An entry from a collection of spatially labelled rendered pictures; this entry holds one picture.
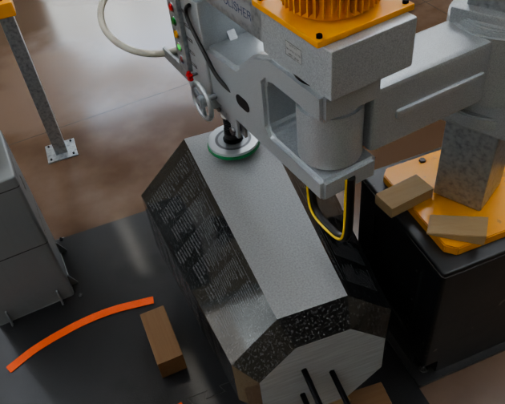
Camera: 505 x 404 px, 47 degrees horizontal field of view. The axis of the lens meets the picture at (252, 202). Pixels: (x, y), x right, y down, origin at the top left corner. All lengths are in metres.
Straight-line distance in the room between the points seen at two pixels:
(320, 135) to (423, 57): 0.38
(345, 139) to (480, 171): 0.74
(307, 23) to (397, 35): 0.21
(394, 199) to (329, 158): 0.66
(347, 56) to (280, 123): 0.54
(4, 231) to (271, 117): 1.48
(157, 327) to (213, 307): 0.74
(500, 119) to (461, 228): 0.43
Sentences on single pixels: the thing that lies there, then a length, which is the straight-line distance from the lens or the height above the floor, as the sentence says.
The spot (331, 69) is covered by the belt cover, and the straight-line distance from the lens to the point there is 1.34.
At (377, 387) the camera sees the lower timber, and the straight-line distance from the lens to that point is 2.57.
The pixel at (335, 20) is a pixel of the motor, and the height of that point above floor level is 1.75.
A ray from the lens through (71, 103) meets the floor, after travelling 4.64.
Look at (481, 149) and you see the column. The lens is 2.16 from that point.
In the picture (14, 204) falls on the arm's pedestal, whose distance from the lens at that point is 2.75.
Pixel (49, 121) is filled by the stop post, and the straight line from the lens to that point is 3.99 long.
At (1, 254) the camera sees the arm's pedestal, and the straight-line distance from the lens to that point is 2.93.
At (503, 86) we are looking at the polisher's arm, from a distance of 1.94.
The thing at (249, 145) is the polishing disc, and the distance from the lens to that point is 2.37.
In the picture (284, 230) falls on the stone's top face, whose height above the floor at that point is 0.86.
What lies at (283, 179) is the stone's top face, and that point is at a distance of 2.29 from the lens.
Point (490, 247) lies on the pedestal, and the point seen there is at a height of 0.74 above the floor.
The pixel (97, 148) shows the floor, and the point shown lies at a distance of 4.10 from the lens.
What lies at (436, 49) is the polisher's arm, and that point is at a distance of 1.79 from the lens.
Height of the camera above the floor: 2.40
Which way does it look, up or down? 44 degrees down
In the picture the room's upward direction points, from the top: 7 degrees counter-clockwise
